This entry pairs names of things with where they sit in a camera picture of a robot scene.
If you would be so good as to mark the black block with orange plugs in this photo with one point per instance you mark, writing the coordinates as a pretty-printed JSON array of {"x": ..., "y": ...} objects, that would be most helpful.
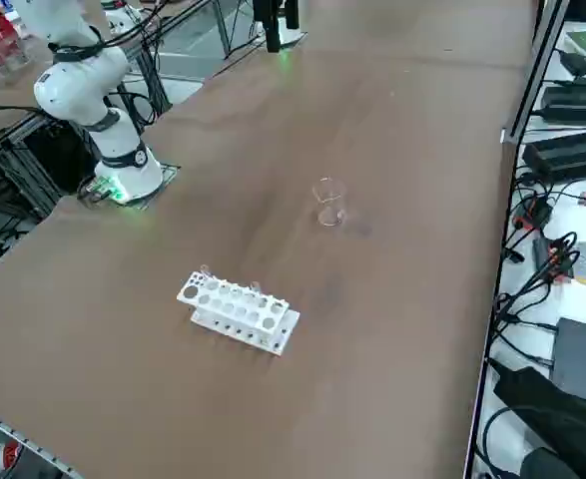
[{"x": 547, "y": 257}]

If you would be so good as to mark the black device with red plugs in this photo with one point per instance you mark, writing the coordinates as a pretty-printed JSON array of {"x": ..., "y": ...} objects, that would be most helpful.
[{"x": 534, "y": 212}]

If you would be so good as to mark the clear glass test tube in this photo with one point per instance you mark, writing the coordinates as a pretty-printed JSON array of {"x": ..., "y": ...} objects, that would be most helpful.
[
  {"x": 256, "y": 288},
  {"x": 205, "y": 272}
]

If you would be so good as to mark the long black power supply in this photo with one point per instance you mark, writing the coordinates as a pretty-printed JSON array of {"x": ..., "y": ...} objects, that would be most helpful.
[
  {"x": 577, "y": 102},
  {"x": 569, "y": 152}
]

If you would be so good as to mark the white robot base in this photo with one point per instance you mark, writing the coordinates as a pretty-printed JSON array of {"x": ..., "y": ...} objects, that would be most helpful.
[{"x": 123, "y": 22}]

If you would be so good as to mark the white test tube rack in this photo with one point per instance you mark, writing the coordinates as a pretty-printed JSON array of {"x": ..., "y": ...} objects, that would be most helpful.
[{"x": 237, "y": 312}]

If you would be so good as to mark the red white spool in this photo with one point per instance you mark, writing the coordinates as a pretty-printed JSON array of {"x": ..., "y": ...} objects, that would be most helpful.
[{"x": 5, "y": 456}]

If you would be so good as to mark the grey metal table frame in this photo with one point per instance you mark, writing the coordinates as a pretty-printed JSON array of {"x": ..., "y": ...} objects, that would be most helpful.
[{"x": 232, "y": 30}]

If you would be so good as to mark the clear glass beaker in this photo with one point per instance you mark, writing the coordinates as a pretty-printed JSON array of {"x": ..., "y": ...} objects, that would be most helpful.
[{"x": 330, "y": 202}]

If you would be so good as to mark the black metal frame stand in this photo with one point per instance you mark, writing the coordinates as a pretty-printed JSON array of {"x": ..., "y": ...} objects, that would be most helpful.
[{"x": 28, "y": 164}]

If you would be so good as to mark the dark grey flat box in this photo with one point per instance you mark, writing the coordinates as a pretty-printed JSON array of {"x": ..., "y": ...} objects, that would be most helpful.
[{"x": 584, "y": 359}]

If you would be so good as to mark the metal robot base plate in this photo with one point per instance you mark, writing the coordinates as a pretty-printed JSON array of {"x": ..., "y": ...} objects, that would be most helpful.
[{"x": 170, "y": 172}]

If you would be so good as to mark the aluminium rail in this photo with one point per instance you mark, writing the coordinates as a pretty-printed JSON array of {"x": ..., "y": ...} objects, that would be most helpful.
[{"x": 23, "y": 436}]

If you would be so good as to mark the black power adapter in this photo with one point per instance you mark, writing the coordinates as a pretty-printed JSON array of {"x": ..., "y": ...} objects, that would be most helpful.
[{"x": 574, "y": 62}]

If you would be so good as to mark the aluminium camera mount post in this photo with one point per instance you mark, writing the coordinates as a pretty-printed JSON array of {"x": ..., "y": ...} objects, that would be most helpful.
[{"x": 532, "y": 75}]

